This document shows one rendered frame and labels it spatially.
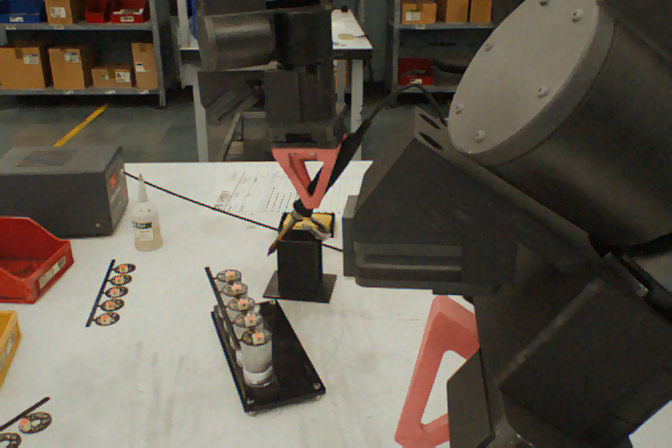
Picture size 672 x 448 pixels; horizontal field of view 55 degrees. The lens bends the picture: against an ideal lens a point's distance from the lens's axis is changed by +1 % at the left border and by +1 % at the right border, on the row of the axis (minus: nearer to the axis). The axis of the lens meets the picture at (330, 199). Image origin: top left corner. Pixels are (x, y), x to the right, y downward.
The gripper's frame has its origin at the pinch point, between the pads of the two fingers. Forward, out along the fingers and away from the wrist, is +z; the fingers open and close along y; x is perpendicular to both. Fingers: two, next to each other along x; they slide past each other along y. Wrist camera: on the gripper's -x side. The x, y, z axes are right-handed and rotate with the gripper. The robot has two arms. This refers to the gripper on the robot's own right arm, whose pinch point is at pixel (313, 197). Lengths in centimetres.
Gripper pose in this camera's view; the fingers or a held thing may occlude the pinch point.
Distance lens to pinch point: 69.4
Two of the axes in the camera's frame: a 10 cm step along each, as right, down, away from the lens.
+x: 9.9, 0.1, -1.6
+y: -1.5, 3.7, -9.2
